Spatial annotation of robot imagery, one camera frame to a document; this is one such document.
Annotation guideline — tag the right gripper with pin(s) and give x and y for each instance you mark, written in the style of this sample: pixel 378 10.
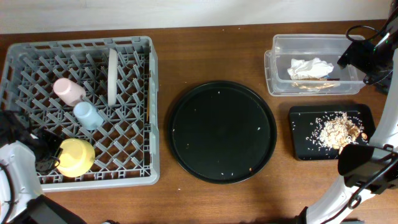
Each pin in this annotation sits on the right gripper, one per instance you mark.
pixel 352 55

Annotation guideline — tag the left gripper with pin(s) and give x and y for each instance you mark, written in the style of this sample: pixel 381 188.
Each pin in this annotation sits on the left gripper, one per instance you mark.
pixel 47 152

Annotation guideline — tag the yellow bowl with food scraps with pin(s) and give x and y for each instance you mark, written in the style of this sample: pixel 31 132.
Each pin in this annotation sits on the yellow bowl with food scraps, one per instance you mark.
pixel 76 158

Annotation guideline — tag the light blue cup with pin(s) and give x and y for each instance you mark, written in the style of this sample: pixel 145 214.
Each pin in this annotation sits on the light blue cup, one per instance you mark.
pixel 87 115

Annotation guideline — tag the pink cup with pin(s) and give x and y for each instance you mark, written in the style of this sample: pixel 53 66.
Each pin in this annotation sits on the pink cup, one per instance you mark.
pixel 68 91

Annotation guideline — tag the white napkin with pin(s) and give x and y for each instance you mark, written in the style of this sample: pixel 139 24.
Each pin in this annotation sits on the white napkin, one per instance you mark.
pixel 309 69

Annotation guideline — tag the gold foil wrapper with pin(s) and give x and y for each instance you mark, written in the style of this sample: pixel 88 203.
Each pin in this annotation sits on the gold foil wrapper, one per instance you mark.
pixel 316 84

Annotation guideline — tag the pile of food scraps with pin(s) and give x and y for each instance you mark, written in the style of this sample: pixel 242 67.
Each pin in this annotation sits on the pile of food scraps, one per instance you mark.
pixel 337 130

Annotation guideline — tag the grey plate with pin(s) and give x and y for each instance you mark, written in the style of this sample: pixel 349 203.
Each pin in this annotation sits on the grey plate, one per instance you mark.
pixel 112 77

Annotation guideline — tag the wooden chopstick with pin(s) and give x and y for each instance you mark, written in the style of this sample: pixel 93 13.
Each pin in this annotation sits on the wooden chopstick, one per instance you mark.
pixel 148 107

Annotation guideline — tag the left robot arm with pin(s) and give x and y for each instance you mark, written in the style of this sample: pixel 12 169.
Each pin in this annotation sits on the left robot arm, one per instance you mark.
pixel 25 153

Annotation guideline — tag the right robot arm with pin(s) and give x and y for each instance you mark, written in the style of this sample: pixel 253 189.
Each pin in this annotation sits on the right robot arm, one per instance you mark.
pixel 365 171

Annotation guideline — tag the grey dishwasher rack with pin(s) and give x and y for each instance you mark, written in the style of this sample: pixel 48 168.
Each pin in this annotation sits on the grey dishwasher rack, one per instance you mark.
pixel 126 145

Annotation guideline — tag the clear plastic bin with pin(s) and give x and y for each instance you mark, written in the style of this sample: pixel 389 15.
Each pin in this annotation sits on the clear plastic bin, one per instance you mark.
pixel 327 47

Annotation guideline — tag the black rectangular tray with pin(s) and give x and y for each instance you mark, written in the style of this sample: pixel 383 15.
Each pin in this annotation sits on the black rectangular tray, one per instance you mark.
pixel 307 122

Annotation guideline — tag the round black tray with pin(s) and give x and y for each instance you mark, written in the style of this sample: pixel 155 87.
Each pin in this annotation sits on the round black tray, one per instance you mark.
pixel 221 132

